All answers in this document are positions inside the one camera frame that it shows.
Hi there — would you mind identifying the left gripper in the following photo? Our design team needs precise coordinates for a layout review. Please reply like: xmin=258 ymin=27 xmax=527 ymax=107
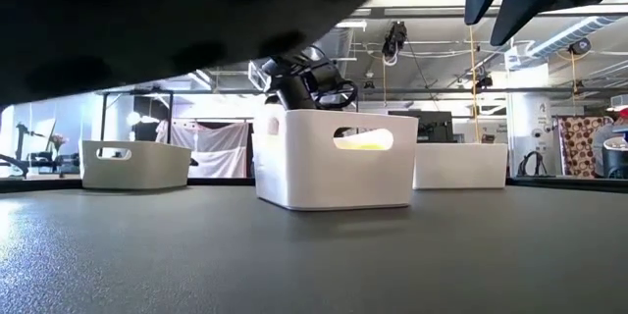
xmin=261 ymin=46 xmax=360 ymax=112

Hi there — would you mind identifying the yellow lemon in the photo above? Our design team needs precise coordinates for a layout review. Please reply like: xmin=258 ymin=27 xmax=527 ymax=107
xmin=342 ymin=142 xmax=393 ymax=152

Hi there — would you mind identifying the white plastic basket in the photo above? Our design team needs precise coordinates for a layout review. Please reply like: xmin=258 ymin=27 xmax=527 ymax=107
xmin=412 ymin=142 xmax=509 ymax=190
xmin=251 ymin=108 xmax=420 ymax=212

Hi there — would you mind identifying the black ceiling spotlight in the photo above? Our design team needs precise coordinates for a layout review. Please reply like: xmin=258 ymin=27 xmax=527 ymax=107
xmin=567 ymin=37 xmax=593 ymax=58
xmin=381 ymin=22 xmax=409 ymax=68

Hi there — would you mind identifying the white hanging sheet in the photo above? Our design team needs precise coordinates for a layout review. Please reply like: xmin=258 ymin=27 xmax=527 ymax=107
xmin=155 ymin=120 xmax=252 ymax=180

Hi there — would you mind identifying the white round pillar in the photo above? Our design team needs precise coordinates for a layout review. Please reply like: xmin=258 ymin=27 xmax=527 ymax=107
xmin=506 ymin=66 xmax=554 ymax=178

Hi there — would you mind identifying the brown dotted curtain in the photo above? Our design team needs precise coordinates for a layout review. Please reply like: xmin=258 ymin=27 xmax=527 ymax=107
xmin=557 ymin=116 xmax=607 ymax=181

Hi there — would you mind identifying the person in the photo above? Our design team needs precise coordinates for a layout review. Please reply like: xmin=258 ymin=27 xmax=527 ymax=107
xmin=591 ymin=106 xmax=628 ymax=179

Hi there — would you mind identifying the grey plastic basket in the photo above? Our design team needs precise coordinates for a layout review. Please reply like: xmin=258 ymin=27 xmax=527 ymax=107
xmin=79 ymin=139 xmax=192 ymax=190

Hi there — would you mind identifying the black table mat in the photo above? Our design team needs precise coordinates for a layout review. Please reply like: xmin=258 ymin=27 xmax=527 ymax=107
xmin=0 ymin=179 xmax=628 ymax=314

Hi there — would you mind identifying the black round bin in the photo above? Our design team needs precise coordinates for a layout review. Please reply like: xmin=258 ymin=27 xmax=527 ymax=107
xmin=602 ymin=136 xmax=628 ymax=181

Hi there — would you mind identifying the black metal rack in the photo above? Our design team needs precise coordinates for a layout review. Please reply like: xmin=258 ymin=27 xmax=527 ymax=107
xmin=95 ymin=88 xmax=266 ymax=144

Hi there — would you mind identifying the flower vase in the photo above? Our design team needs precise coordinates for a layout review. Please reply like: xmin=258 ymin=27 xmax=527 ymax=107
xmin=48 ymin=131 xmax=68 ymax=158

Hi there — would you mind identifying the silver ventilation duct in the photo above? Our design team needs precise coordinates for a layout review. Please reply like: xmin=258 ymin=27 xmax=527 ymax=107
xmin=313 ymin=26 xmax=355 ymax=68

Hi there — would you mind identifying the white ribbed duct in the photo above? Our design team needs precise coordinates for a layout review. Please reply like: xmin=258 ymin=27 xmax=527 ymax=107
xmin=525 ymin=13 xmax=628 ymax=60

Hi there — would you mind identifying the yellow hanging cord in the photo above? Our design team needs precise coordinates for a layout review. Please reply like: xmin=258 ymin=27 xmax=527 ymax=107
xmin=468 ymin=24 xmax=481 ymax=144

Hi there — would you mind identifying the black horizontal rail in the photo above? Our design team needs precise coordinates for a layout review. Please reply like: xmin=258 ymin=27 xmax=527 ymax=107
xmin=360 ymin=86 xmax=628 ymax=97

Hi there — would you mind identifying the black cable bundle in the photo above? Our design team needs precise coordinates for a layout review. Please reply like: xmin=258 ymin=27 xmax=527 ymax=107
xmin=518 ymin=150 xmax=547 ymax=179

